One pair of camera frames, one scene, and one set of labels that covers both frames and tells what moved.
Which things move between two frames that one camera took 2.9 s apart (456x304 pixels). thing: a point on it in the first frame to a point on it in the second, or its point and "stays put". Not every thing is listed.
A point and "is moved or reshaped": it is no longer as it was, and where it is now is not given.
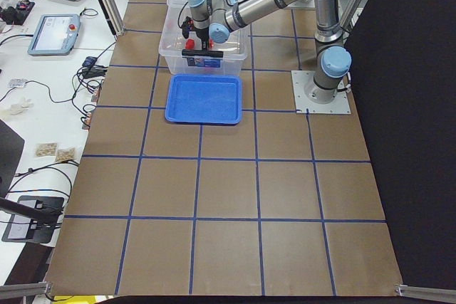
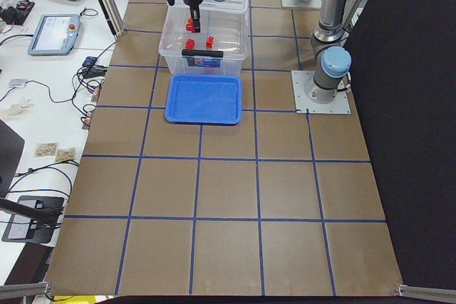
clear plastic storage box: [172, 43] stays put
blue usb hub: [89, 61] stays put
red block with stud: [189, 43] is moved or reshaped
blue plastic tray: [204, 99] stays put
